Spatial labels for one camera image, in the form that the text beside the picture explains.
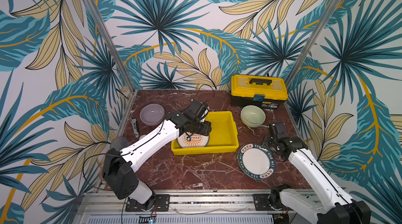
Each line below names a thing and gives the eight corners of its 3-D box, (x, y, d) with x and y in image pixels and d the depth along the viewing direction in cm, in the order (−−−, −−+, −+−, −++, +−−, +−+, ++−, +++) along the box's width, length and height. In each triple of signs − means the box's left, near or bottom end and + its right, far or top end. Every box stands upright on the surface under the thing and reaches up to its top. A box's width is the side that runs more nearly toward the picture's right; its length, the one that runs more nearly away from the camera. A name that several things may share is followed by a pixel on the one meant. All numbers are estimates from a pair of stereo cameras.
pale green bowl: (240, 128, 101) (243, 123, 96) (237, 110, 110) (239, 104, 105) (264, 128, 101) (268, 123, 96) (259, 110, 110) (262, 105, 105)
